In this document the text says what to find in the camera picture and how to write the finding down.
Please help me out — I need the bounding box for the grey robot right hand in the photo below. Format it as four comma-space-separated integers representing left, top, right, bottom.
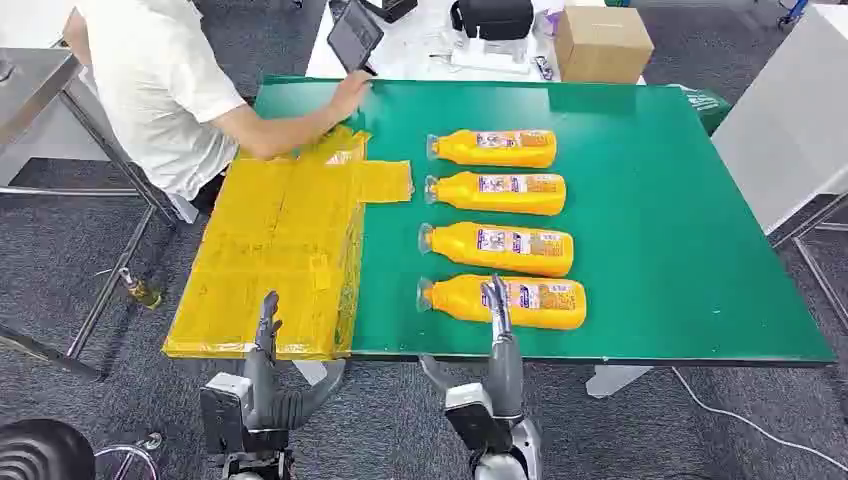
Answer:
420, 274, 525, 422

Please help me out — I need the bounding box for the person's hand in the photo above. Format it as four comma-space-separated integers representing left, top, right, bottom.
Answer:
329, 69, 374, 124

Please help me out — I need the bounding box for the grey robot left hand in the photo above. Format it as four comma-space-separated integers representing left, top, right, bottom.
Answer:
243, 291, 347, 453

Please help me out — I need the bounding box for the orange drink bottle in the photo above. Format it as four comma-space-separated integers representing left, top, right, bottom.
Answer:
417, 221, 576, 279
423, 171, 568, 217
415, 273, 588, 332
425, 129, 558, 170

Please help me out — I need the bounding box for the dark grey tablet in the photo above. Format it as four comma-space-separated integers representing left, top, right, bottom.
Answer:
326, 0, 386, 74

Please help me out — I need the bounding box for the white table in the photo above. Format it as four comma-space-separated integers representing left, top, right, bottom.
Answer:
305, 0, 647, 86

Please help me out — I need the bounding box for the black device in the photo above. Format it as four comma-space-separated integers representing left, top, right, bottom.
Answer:
360, 0, 419, 25

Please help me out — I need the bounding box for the white power strip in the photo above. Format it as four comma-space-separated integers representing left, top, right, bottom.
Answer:
450, 39, 533, 75

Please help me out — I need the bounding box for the small bottle on floor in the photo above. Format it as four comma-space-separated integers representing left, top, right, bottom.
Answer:
119, 268, 164, 311

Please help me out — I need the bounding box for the black bag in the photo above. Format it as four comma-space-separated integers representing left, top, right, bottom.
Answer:
450, 0, 535, 42

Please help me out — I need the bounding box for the person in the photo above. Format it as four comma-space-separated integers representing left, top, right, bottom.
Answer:
62, 0, 248, 223

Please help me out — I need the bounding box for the green table mat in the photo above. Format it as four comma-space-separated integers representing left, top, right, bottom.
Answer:
253, 76, 837, 367

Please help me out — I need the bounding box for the black ribbed round robot part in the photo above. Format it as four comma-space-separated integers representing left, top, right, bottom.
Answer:
0, 418, 97, 480

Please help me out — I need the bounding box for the brown cardboard box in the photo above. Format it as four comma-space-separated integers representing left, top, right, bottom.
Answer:
555, 5, 656, 85

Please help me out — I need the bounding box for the green crate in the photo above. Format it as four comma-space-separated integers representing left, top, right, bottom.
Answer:
669, 84, 733, 137

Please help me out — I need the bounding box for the pale side table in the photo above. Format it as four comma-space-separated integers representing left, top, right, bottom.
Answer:
712, 5, 848, 333

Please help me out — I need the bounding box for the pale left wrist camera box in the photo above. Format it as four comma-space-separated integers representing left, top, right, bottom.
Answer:
199, 372, 253, 455

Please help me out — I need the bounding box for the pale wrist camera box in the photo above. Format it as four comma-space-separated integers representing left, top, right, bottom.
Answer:
443, 382, 511, 455
199, 372, 253, 455

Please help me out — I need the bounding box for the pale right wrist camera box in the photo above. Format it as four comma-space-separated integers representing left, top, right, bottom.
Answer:
443, 382, 511, 455

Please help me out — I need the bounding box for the white floor cable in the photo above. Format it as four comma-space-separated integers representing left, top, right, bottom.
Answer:
672, 367, 848, 473

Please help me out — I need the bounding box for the steel frame table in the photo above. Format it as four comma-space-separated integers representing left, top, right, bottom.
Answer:
0, 46, 181, 380

